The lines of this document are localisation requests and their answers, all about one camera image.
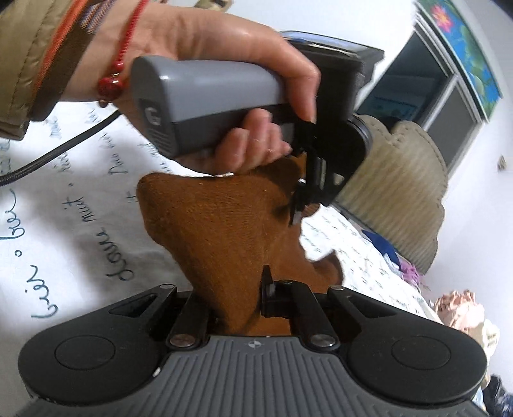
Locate red bead bracelet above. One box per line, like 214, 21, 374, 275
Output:
97, 0, 151, 108

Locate pink cloth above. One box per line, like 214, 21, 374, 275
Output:
433, 288, 486, 342

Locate beige ribbed cloth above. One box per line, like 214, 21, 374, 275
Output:
337, 114, 450, 274

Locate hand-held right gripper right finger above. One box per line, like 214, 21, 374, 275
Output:
260, 265, 387, 350

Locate brown knit garment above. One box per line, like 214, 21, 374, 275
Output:
136, 154, 345, 337

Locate blue cloth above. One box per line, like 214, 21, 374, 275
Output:
363, 228, 398, 257

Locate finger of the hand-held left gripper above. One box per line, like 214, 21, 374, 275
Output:
286, 176, 311, 228

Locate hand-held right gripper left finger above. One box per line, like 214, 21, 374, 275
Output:
107, 284, 210, 349

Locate window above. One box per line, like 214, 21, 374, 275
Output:
357, 20, 486, 174

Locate black cable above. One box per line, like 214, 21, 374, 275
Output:
0, 110, 122, 186

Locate person's left hand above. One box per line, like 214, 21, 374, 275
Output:
60, 0, 322, 178

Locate white printed bed sheet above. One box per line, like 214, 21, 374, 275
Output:
0, 102, 443, 402

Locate purple cloth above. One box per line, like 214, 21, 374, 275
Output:
397, 257, 426, 286

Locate flower wall poster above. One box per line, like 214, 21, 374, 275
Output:
417, 0, 503, 121

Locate person's left forearm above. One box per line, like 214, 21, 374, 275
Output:
0, 0, 149, 141

